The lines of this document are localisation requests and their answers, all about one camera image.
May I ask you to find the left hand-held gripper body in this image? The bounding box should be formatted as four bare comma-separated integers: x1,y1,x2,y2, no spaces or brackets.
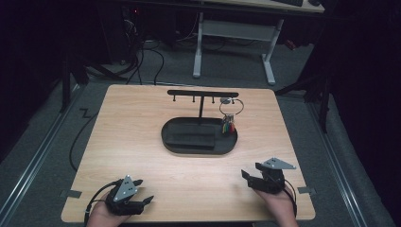
104,174,147,218

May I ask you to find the person's left hand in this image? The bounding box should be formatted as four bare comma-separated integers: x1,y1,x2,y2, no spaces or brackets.
86,192,133,227

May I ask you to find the black metal stand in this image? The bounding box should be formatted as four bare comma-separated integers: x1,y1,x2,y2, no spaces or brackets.
59,49,129,114
274,74,333,134

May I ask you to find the white-framed desk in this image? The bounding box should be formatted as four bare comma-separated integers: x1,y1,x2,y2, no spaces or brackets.
191,0,326,86

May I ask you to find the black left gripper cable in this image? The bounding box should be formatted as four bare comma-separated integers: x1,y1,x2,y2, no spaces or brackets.
82,179,123,227

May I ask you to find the person's right hand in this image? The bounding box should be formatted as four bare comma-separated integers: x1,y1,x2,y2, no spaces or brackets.
253,185,299,227

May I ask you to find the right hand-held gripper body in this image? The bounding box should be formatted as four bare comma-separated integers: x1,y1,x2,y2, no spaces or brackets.
248,156,297,195

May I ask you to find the black key stand with tray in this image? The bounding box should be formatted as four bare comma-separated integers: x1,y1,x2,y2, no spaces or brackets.
160,89,240,156

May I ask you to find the metal floor rail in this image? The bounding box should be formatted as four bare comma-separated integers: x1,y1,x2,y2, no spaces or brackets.
305,99,369,227
0,84,85,223

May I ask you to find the key ring with colourful keys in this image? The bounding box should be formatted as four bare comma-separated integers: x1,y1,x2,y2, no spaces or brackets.
218,96,246,135

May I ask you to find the black floor cable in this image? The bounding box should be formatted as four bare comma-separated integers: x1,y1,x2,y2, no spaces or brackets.
68,108,99,173

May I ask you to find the bundle of black cables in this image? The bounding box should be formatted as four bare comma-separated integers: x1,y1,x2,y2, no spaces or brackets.
124,17,166,86

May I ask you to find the black leather wallet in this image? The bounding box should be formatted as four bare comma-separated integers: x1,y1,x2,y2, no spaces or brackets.
165,123,218,151

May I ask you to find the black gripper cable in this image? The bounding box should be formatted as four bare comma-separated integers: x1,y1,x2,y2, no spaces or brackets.
283,179,299,219
82,179,123,227

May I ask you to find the grey tape marker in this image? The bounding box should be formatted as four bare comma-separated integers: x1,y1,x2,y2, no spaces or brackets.
59,188,83,200
297,185,317,195

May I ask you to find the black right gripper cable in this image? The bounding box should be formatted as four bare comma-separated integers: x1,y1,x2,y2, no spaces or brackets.
283,179,299,219

